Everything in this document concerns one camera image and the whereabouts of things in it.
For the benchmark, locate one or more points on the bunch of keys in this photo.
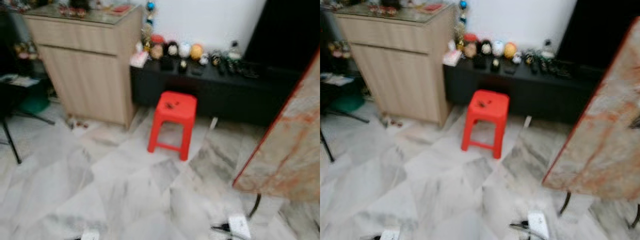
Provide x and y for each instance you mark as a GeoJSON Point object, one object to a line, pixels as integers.
{"type": "Point", "coordinates": [483, 103]}
{"type": "Point", "coordinates": [173, 105]}

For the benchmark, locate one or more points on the black curved table leg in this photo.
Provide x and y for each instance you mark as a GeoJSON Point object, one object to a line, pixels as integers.
{"type": "Point", "coordinates": [636, 216]}
{"type": "Point", "coordinates": [256, 205]}
{"type": "Point", "coordinates": [566, 202]}

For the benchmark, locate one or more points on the small white floor item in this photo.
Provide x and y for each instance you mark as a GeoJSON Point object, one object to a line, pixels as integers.
{"type": "Point", "coordinates": [213, 123]}
{"type": "Point", "coordinates": [526, 122]}

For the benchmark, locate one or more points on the marble table red edge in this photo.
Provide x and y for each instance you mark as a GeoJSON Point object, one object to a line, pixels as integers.
{"type": "Point", "coordinates": [600, 135]}
{"type": "Point", "coordinates": [290, 150]}

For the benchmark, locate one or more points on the red plastic stool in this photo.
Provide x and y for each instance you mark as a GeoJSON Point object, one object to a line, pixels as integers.
{"type": "Point", "coordinates": [487, 116]}
{"type": "Point", "coordinates": [175, 117]}

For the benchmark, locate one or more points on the black low tv console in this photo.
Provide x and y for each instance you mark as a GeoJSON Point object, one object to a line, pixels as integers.
{"type": "Point", "coordinates": [225, 97]}
{"type": "Point", "coordinates": [540, 95]}

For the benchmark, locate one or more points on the black flat device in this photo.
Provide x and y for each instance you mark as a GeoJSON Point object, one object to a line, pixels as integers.
{"type": "Point", "coordinates": [563, 70]}
{"type": "Point", "coordinates": [250, 71]}

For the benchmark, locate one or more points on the black tape dispenser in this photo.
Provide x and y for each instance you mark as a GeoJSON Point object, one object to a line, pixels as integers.
{"type": "Point", "coordinates": [495, 64]}
{"type": "Point", "coordinates": [183, 66]}

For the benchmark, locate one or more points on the small red-brown dumbbell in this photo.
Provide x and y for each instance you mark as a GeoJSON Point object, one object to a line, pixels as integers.
{"type": "Point", "coordinates": [392, 121]}
{"type": "Point", "coordinates": [78, 123]}

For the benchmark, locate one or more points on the small black penguin plush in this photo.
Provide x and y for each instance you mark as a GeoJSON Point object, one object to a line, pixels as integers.
{"type": "Point", "coordinates": [529, 59]}
{"type": "Point", "coordinates": [216, 60]}

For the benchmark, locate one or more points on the small panda plush toy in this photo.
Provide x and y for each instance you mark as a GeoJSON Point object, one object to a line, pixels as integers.
{"type": "Point", "coordinates": [203, 59]}
{"type": "Point", "coordinates": [516, 58]}

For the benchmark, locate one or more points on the black side table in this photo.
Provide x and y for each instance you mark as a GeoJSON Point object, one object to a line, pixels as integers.
{"type": "Point", "coordinates": [12, 100]}
{"type": "Point", "coordinates": [330, 100]}

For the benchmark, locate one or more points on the black wallet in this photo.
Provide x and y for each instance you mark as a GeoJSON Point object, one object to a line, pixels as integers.
{"type": "Point", "coordinates": [166, 63]}
{"type": "Point", "coordinates": [479, 62]}

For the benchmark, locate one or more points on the yellow round plush toy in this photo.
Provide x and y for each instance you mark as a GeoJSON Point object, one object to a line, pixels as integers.
{"type": "Point", "coordinates": [196, 52]}
{"type": "Point", "coordinates": [510, 50]}

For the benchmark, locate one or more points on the green white holder box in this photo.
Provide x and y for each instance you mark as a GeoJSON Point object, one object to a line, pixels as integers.
{"type": "Point", "coordinates": [547, 50]}
{"type": "Point", "coordinates": [235, 51]}

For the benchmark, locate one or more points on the green basin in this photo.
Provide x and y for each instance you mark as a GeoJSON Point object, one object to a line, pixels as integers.
{"type": "Point", "coordinates": [347, 103]}
{"type": "Point", "coordinates": [35, 105]}

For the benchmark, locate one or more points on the white round plush toy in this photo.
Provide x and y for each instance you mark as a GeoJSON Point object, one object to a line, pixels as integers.
{"type": "Point", "coordinates": [497, 48]}
{"type": "Point", "coordinates": [184, 50]}

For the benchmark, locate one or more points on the black mouse plush toy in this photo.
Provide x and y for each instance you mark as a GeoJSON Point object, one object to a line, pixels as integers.
{"type": "Point", "coordinates": [485, 48]}
{"type": "Point", "coordinates": [172, 49]}

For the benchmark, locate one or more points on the pink white tissue pack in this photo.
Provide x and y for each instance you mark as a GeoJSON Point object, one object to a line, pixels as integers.
{"type": "Point", "coordinates": [139, 59]}
{"type": "Point", "coordinates": [452, 57]}

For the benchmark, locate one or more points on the clear jar red lid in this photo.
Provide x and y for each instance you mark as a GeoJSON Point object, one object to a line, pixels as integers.
{"type": "Point", "coordinates": [157, 48]}
{"type": "Point", "coordinates": [470, 47]}

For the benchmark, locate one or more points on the white papers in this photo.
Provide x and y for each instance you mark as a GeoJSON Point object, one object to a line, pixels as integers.
{"type": "Point", "coordinates": [20, 80]}
{"type": "Point", "coordinates": [337, 79]}

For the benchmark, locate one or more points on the light wood cabinet glass top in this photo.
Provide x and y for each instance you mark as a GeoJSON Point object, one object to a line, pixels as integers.
{"type": "Point", "coordinates": [400, 75]}
{"type": "Point", "coordinates": [85, 75]}

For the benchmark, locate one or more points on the small gold trophy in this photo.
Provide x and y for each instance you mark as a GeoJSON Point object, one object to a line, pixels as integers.
{"type": "Point", "coordinates": [459, 36]}
{"type": "Point", "coordinates": [147, 37]}

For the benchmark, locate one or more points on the black television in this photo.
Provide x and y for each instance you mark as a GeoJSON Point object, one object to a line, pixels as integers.
{"type": "Point", "coordinates": [595, 27]}
{"type": "Point", "coordinates": [285, 30]}

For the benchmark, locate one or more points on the small shelf figurines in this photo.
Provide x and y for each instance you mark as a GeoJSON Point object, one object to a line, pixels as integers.
{"type": "Point", "coordinates": [26, 50]}
{"type": "Point", "coordinates": [340, 49]}

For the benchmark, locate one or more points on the tall blue gold trophy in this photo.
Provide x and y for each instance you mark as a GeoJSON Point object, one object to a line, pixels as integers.
{"type": "Point", "coordinates": [150, 10]}
{"type": "Point", "coordinates": [463, 9]}

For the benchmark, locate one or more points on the red flat case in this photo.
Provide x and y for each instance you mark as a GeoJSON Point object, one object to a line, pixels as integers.
{"type": "Point", "coordinates": [432, 8]}
{"type": "Point", "coordinates": [121, 8]}

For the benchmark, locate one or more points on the dark ornaments on cabinet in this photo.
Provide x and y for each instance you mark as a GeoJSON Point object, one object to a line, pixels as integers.
{"type": "Point", "coordinates": [75, 8]}
{"type": "Point", "coordinates": [384, 7]}

